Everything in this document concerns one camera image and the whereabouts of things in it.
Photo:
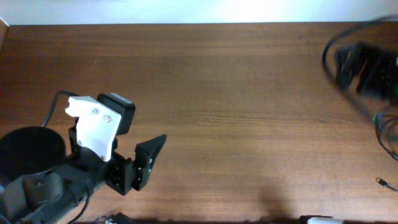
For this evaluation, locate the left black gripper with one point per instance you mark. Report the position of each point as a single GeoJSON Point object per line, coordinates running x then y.
{"type": "Point", "coordinates": [148, 150]}

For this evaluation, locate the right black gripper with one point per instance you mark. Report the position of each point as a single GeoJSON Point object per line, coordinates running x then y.
{"type": "Point", "coordinates": [347, 66]}

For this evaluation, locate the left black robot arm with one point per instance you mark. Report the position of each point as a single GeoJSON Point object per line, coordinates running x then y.
{"type": "Point", "coordinates": [40, 183]}

